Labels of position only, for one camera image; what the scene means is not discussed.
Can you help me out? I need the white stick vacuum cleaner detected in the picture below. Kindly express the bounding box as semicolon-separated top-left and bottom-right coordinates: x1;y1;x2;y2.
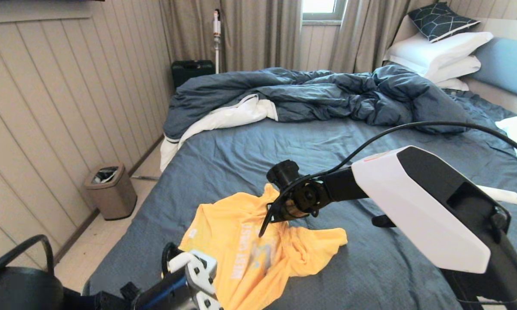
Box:
212;11;222;75

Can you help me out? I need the blue headboard cushion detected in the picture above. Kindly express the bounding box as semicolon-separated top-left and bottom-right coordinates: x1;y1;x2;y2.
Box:
471;37;517;103

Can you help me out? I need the dark green hard case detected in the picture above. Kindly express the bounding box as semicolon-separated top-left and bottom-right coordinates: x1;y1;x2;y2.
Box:
171;61;216;90

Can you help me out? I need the dark blue crumpled duvet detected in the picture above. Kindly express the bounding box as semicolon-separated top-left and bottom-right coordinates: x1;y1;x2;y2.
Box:
163;65;474;142

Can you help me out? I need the bin liner with trash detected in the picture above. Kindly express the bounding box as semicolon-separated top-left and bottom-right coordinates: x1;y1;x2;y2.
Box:
93;167;119;183

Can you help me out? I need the beige headboard frame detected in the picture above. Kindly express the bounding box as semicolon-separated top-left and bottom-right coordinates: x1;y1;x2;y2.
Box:
382;16;517;117

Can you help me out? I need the dark patterned cushion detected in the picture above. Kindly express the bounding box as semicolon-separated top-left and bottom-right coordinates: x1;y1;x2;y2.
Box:
407;3;480;43

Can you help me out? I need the beige curtain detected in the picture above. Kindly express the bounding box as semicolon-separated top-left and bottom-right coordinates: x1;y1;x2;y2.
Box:
158;0;302;74
328;0;437;74

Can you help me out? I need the yellow printed t-shirt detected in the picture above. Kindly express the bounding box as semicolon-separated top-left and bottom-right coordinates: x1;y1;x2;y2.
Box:
161;183;348;310

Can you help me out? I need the grey-blue bed sheet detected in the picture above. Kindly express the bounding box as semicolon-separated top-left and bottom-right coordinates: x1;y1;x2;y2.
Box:
83;90;517;310

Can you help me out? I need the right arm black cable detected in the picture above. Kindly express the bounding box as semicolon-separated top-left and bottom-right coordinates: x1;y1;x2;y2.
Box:
258;121;517;285

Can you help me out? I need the brown trash bin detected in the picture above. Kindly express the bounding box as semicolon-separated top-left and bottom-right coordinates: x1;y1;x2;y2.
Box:
84;163;137;220

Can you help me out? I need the white flat long bar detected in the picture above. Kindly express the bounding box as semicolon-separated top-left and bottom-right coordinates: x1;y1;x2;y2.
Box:
476;184;517;205

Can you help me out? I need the window with grey frame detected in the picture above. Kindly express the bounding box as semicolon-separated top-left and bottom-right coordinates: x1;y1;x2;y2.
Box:
301;0;347;26

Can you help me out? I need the large white pillow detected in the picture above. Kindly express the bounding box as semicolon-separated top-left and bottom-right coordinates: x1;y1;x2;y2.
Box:
385;32;493;71

